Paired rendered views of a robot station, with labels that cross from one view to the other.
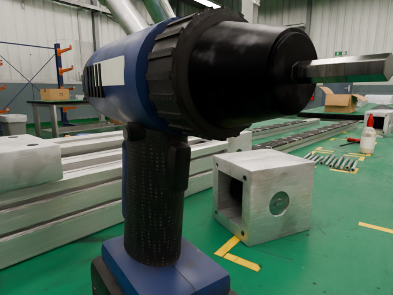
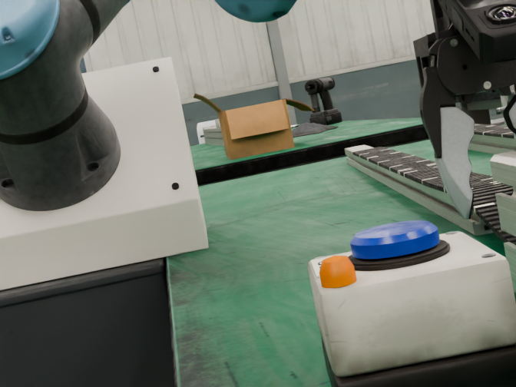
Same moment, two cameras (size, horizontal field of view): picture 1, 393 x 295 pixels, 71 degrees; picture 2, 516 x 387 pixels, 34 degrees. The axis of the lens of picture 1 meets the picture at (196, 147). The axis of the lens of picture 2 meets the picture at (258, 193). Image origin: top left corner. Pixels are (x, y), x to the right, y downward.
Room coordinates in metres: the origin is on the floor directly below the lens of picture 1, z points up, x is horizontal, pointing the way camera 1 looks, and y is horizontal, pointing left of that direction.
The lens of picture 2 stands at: (0.46, 0.59, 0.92)
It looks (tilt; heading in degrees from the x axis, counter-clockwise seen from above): 6 degrees down; 318
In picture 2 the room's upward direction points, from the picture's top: 11 degrees counter-clockwise
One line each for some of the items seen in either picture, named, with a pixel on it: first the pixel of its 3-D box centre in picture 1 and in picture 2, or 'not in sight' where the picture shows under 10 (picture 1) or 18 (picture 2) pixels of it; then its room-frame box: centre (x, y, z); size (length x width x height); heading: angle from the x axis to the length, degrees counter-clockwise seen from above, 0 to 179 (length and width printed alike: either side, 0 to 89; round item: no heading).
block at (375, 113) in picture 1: (374, 122); not in sight; (1.20, -0.78, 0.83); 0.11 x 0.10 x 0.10; 48
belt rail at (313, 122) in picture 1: (276, 129); (397, 172); (1.20, -0.35, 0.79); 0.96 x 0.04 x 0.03; 137
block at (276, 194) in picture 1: (254, 188); not in sight; (0.37, -0.08, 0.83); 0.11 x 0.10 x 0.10; 26
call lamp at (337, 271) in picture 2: not in sight; (336, 269); (0.70, 0.33, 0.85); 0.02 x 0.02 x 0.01
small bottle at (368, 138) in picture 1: (368, 133); not in sight; (0.81, -0.51, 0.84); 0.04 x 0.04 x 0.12
